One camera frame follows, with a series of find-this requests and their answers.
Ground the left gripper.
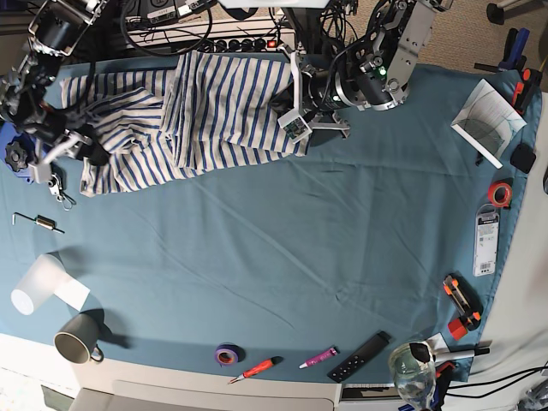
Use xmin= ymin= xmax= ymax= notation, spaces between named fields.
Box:
xmin=269 ymin=63 xmax=350 ymax=137

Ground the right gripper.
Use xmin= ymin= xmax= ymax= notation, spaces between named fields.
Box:
xmin=38 ymin=130 xmax=110 ymax=167

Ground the blue white striped T-shirt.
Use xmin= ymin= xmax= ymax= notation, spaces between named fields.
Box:
xmin=61 ymin=51 xmax=309 ymax=197

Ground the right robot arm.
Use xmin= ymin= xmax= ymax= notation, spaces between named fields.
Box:
xmin=1 ymin=1 xmax=110 ymax=166

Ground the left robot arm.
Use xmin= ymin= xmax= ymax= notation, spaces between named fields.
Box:
xmin=270 ymin=0 xmax=452 ymax=141

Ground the metal keyring clip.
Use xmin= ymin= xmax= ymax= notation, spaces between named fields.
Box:
xmin=47 ymin=173 xmax=76 ymax=211

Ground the black power strip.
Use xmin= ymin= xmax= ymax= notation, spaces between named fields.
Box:
xmin=197 ymin=38 xmax=284 ymax=53

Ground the blue block with black knob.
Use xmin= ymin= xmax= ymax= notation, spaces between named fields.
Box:
xmin=1 ymin=122 xmax=46 ymax=184

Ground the steel hex key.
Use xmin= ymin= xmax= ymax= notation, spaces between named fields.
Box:
xmin=11 ymin=212 xmax=64 ymax=234

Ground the teal table cloth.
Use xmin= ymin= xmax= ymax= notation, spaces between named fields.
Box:
xmin=1 ymin=65 xmax=527 ymax=383

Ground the grey ceramic mug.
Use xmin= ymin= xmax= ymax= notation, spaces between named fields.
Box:
xmin=53 ymin=313 xmax=104 ymax=365

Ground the white grey notebook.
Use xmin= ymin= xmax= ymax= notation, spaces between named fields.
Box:
xmin=450 ymin=79 xmax=527 ymax=170

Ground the red tape roll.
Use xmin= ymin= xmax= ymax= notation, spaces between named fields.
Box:
xmin=487 ymin=181 xmax=513 ymax=208

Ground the clear blister pack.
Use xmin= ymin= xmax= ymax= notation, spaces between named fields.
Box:
xmin=473 ymin=204 xmax=500 ymax=277

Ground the purple tape roll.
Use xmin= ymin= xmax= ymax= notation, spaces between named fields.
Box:
xmin=214 ymin=343 xmax=246 ymax=366

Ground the blue black clamp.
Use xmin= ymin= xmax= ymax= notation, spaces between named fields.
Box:
xmin=474 ymin=27 xmax=530 ymax=73

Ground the orange black spring clamp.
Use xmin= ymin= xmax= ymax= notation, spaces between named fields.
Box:
xmin=511 ymin=68 xmax=542 ymax=115

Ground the black square pad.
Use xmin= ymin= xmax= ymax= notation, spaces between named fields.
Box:
xmin=510 ymin=143 xmax=536 ymax=174

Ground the pink glue tube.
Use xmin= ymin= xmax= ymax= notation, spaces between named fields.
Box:
xmin=299 ymin=346 xmax=339 ymax=369

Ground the red screwdriver pen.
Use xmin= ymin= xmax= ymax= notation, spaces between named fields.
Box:
xmin=229 ymin=356 xmax=283 ymax=384

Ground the orange black bar clamp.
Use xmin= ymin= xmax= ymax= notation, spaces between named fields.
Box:
xmin=443 ymin=274 xmax=483 ymax=340

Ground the black remote control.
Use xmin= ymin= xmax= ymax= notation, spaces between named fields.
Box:
xmin=326 ymin=331 xmax=391 ymax=384

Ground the clear wine glass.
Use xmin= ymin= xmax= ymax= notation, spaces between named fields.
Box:
xmin=388 ymin=342 xmax=436 ymax=410

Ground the black marker pen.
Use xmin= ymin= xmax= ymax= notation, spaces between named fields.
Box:
xmin=433 ymin=347 xmax=491 ymax=363

